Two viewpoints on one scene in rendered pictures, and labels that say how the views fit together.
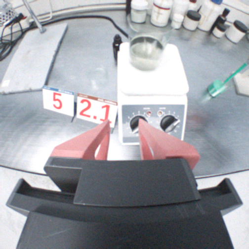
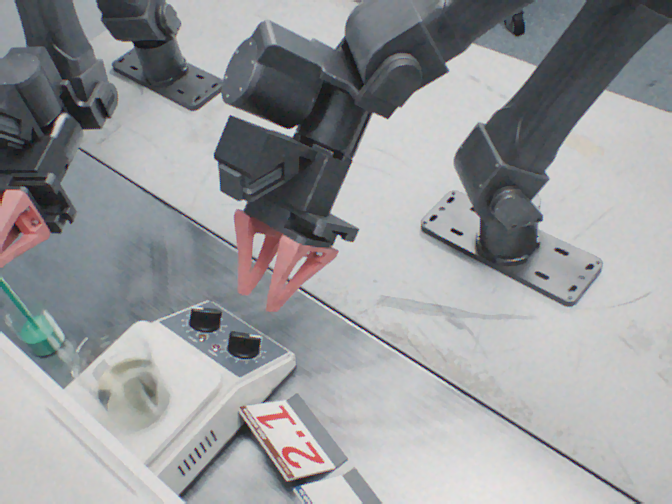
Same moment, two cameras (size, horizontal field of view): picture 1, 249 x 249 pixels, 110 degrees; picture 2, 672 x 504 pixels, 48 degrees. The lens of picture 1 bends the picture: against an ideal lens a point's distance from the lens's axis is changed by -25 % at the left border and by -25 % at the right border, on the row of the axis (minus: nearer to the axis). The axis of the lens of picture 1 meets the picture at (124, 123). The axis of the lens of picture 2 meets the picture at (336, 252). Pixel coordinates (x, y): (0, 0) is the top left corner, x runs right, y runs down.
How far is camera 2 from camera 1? 0.61 m
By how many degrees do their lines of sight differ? 51
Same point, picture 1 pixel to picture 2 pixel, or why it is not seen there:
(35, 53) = not seen: outside the picture
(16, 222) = (652, 351)
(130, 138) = (272, 347)
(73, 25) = not seen: outside the picture
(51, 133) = (417, 477)
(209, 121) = (128, 303)
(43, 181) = (496, 394)
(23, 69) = not seen: outside the picture
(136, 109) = (227, 361)
